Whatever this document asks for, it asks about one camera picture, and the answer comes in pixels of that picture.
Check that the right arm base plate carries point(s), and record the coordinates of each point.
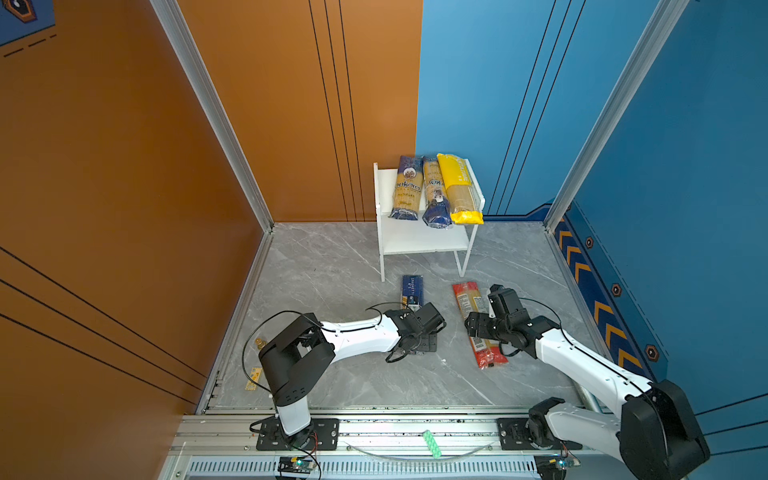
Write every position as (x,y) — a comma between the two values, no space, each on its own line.
(517,433)

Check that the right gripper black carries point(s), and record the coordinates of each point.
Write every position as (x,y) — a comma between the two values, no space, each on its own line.
(480,331)

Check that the red-ended spaghetti bag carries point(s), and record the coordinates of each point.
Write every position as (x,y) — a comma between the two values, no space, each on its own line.
(469,300)

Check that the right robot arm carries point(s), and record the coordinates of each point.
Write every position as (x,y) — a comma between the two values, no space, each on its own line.
(649,426)

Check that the Ankara spaghetti bag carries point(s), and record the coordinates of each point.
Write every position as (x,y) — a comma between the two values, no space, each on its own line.
(408,188)
(437,211)

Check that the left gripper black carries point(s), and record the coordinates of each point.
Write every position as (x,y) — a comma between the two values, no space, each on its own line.
(430,343)

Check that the aluminium front rail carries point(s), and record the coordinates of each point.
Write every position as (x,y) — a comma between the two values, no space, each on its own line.
(373,445)

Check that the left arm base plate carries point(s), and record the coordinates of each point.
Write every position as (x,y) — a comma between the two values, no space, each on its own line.
(320,435)

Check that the blue Barilla spaghetti box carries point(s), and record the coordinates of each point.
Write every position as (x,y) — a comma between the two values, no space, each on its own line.
(412,291)

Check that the green circuit board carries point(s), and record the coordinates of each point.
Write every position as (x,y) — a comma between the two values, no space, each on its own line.
(555,468)
(295,467)

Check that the green ridged plastic piece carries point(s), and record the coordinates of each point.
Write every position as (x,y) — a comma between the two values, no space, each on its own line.
(432,444)

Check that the yellow Pastatime spaghetti bag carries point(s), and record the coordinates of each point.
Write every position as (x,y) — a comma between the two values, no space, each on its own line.
(465,204)

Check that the yellow label tag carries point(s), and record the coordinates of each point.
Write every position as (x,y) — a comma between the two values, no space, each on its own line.
(252,384)

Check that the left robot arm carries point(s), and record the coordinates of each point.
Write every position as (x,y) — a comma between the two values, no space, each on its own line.
(298,356)

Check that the right green circuit board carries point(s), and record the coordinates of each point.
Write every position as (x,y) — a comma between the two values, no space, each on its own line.
(555,468)

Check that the left green circuit board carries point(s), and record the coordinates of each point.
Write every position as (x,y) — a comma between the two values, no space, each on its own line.
(295,467)

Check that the white two-tier shelf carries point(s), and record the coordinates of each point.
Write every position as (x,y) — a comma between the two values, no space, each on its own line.
(404,237)

